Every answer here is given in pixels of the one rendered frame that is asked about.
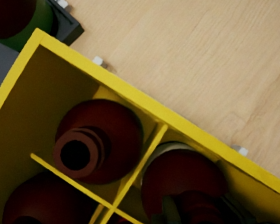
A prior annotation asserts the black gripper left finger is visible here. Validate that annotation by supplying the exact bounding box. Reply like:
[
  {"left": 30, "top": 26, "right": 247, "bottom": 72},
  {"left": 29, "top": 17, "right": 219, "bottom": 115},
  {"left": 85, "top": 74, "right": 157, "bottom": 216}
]
[{"left": 152, "top": 196, "right": 182, "bottom": 224}]

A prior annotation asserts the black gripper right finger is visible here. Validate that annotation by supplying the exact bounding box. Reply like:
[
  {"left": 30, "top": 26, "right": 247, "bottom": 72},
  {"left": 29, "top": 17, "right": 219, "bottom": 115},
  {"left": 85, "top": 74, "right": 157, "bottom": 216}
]
[{"left": 218, "top": 194, "right": 275, "bottom": 224}]

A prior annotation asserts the yellow crate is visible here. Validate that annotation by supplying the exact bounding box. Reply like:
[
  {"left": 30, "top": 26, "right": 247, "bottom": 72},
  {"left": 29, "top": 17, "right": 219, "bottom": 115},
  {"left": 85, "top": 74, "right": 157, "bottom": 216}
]
[{"left": 0, "top": 28, "right": 280, "bottom": 224}]

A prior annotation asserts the dark grey tray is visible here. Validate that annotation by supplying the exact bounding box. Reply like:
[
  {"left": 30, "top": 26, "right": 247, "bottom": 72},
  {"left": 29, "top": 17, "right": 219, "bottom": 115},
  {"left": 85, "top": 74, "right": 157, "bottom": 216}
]
[{"left": 0, "top": 0, "right": 85, "bottom": 86}]

